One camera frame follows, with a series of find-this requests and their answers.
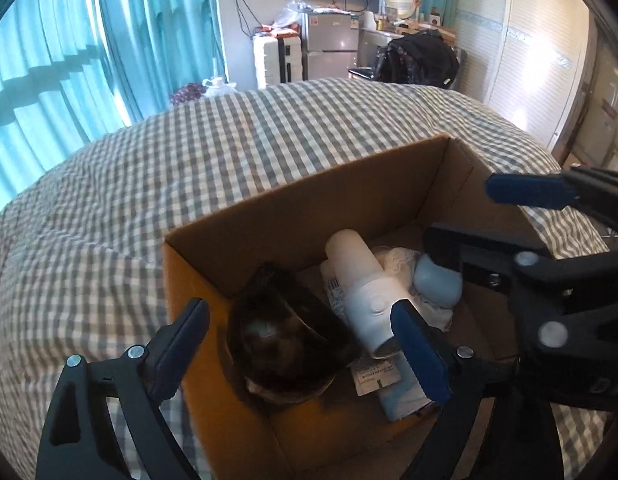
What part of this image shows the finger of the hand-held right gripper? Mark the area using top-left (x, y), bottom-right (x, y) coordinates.
top-left (486, 167), bottom-right (618, 238)
top-left (423, 224), bottom-right (570, 307)

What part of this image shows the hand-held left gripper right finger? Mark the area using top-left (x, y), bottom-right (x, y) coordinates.
top-left (390, 299), bottom-right (565, 480)

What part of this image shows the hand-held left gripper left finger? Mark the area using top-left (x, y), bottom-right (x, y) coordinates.
top-left (36, 298), bottom-right (211, 480)

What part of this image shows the light blue round case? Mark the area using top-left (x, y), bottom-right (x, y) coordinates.
top-left (413, 253), bottom-right (464, 308)

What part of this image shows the white labelled packet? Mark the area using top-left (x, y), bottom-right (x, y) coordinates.
top-left (351, 350), bottom-right (442, 422)

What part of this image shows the white cloth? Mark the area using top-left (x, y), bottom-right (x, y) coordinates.
top-left (374, 245), bottom-right (455, 331)

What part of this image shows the white cylindrical bottle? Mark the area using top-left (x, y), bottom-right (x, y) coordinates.
top-left (324, 228), bottom-right (415, 359)

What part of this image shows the dark round bowl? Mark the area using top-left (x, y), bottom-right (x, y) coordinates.
top-left (226, 261), bottom-right (361, 405)

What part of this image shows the white tube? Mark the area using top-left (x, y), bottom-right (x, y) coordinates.
top-left (319, 260), bottom-right (352, 328)

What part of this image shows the brown cardboard box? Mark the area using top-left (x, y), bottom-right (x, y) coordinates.
top-left (163, 134), bottom-right (552, 478)

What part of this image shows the white slatted wardrobe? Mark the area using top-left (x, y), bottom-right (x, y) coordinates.
top-left (451, 0), bottom-right (590, 148)

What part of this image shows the black jacket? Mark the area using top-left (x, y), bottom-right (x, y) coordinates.
top-left (371, 30), bottom-right (461, 92)

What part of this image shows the grey checked blanket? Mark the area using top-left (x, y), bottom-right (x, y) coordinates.
top-left (0, 79), bottom-right (615, 480)

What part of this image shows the silver fridge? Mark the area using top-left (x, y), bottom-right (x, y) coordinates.
top-left (300, 12), bottom-right (361, 81)

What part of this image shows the dark floral bag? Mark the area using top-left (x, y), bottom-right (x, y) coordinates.
top-left (170, 82), bottom-right (206, 107)

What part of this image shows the white plastic bag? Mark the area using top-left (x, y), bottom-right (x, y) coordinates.
top-left (201, 76), bottom-right (238, 98)

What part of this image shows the white suitcase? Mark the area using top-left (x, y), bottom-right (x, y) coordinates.
top-left (253, 35), bottom-right (303, 89)

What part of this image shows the wide teal curtain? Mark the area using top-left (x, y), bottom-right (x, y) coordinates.
top-left (0, 0), bottom-right (134, 221)

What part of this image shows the orange snack packet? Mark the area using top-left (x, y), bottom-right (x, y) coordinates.
top-left (259, 22), bottom-right (300, 39)

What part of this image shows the clear plastic bag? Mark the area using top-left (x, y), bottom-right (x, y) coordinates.
top-left (284, 0), bottom-right (315, 24)

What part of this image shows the black wall cable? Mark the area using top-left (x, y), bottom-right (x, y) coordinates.
top-left (232, 0), bottom-right (255, 38)

